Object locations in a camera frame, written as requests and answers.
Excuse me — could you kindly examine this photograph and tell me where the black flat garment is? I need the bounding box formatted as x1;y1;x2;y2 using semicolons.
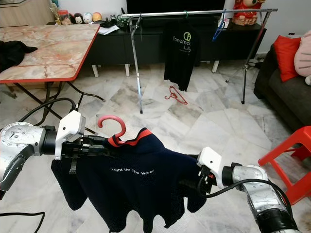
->
0;40;38;73

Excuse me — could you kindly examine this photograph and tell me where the light wooden sideboard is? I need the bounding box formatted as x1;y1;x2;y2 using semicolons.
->
0;0;56;28

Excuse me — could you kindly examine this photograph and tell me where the black pouch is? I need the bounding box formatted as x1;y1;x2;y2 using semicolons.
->
104;18;122;27

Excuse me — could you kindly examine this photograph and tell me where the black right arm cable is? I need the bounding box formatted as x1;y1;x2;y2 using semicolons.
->
204;179;299;219

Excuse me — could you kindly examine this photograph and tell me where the red plastic stool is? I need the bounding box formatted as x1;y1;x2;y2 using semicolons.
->
259;126;311;205

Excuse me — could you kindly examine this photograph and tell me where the dark brown fabric sofa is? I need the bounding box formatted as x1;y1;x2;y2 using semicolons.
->
254;44;311;133

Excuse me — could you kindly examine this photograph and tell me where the blue plastic hanger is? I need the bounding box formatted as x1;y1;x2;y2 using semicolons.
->
212;12;226;42

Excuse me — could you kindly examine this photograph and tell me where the silver metal clothes rack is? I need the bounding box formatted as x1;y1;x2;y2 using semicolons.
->
119;8;278;115

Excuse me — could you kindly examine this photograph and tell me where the red cushion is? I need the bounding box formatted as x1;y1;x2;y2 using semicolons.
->
273;35;303;82

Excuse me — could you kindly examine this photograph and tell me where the red laughing buddha statue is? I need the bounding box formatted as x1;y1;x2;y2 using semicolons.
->
232;0;267;26

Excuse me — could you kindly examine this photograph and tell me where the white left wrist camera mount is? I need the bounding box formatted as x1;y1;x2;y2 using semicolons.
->
56;110;87;158

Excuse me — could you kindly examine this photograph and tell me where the black tv cabinet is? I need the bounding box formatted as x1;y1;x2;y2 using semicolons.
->
90;22;268;78

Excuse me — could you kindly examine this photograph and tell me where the navy t-shirt red collar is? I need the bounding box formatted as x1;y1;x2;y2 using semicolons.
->
51;127;207;233

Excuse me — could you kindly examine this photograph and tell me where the black printed t-shirt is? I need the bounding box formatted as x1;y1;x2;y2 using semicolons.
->
163;19;201;93

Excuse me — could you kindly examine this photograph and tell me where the red lid jar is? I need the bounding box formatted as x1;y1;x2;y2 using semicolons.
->
58;10;72;25

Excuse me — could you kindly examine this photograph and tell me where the black television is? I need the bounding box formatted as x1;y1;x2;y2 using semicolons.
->
125;0;225;14

